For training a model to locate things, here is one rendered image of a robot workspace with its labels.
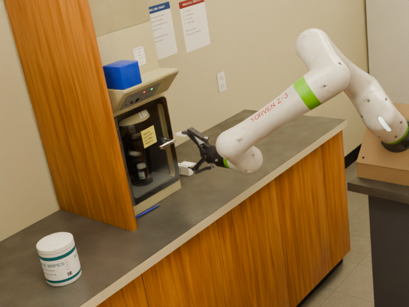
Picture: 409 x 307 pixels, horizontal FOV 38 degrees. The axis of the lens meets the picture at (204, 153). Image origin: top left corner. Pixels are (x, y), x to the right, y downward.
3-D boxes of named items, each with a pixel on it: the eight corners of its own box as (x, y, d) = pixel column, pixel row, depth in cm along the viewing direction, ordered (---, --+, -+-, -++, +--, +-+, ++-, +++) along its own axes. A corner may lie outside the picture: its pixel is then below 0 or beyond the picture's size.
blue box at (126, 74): (106, 88, 230) (101, 66, 226) (125, 81, 236) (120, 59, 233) (123, 90, 223) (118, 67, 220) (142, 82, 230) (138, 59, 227)
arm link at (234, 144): (314, 116, 205) (303, 94, 212) (300, 100, 197) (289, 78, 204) (231, 170, 216) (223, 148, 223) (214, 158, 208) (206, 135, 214)
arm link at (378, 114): (396, 105, 242) (379, 85, 228) (415, 133, 233) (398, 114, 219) (369, 123, 247) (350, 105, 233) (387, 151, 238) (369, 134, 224)
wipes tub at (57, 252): (39, 281, 214) (28, 245, 209) (67, 262, 223) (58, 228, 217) (61, 290, 206) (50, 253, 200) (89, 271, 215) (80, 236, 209)
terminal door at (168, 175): (131, 207, 248) (111, 117, 234) (179, 178, 269) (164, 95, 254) (132, 208, 248) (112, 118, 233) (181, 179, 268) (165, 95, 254)
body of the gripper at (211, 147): (226, 161, 236) (209, 158, 242) (223, 141, 233) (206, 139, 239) (215, 168, 231) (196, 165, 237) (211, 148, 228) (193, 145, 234)
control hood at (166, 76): (108, 114, 233) (103, 89, 229) (164, 89, 255) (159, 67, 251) (128, 116, 225) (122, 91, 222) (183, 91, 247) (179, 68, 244)
